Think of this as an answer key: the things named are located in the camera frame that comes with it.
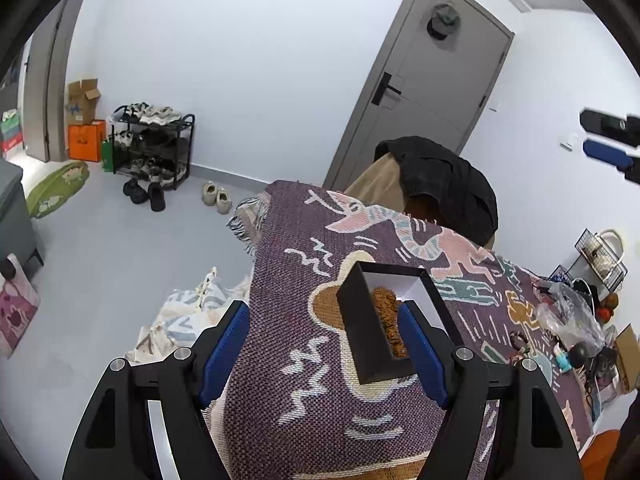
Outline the black jewelry box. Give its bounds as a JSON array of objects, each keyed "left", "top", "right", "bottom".
[{"left": 336, "top": 261, "right": 463, "bottom": 385}]

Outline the black-haired doll figure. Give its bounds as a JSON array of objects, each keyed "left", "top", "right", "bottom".
[{"left": 553, "top": 342, "right": 589, "bottom": 374}]

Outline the white patterned cloth bag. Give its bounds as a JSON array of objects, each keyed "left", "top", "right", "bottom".
[{"left": 125, "top": 268, "right": 253, "bottom": 365}]

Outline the clear plastic bag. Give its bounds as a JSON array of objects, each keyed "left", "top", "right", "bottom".
[{"left": 535, "top": 281, "right": 606, "bottom": 358}]

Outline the cardboard box on desk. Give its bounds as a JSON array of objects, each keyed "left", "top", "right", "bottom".
[{"left": 615, "top": 324, "right": 640, "bottom": 393}]

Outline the purple patterned woven blanket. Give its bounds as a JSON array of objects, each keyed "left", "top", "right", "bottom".
[{"left": 212, "top": 181, "right": 592, "bottom": 479}]

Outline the black jacket on chair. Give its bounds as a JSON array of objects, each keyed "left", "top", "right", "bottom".
[{"left": 374, "top": 136, "right": 499, "bottom": 246}]

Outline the pink patterned tote bag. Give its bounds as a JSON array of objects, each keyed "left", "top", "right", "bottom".
[{"left": 0, "top": 254, "right": 40, "bottom": 358}]

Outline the grey door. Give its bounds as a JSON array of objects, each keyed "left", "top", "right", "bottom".
[{"left": 323, "top": 0, "right": 514, "bottom": 190}]

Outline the dark cap on door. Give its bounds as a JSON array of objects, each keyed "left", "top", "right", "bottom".
[{"left": 426, "top": 3, "right": 461, "bottom": 41}]

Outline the black slippers pair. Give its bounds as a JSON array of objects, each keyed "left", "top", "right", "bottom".
[{"left": 122, "top": 178, "right": 166, "bottom": 212}]

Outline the beige slippers pair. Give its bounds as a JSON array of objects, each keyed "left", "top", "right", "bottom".
[{"left": 202, "top": 181, "right": 232, "bottom": 214}]

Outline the green floor mat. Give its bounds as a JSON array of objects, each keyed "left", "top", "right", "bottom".
[{"left": 26, "top": 160, "right": 90, "bottom": 219}]

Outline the beige chair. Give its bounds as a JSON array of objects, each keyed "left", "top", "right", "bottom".
[{"left": 345, "top": 155, "right": 497, "bottom": 249}]

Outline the black shoe rack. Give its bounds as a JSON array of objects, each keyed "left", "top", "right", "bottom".
[{"left": 106, "top": 102, "right": 196, "bottom": 191}]

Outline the orange paper bag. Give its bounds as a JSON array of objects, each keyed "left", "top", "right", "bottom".
[{"left": 67, "top": 120, "right": 106, "bottom": 162}]

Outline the cardboard box on floor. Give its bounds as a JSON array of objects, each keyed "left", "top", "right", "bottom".
[{"left": 66, "top": 79, "right": 101, "bottom": 126}]

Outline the white wall switch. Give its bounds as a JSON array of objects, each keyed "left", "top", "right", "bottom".
[{"left": 560, "top": 132, "right": 582, "bottom": 152}]

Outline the black wire basket shelf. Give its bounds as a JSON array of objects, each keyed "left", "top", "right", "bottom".
[{"left": 549, "top": 229, "right": 628, "bottom": 292}]

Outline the brown wooden bead bracelet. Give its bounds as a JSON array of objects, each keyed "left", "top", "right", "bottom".
[{"left": 369, "top": 285, "right": 411, "bottom": 360}]

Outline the black door handle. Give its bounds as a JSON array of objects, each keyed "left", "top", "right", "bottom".
[{"left": 371, "top": 72, "right": 401, "bottom": 106}]

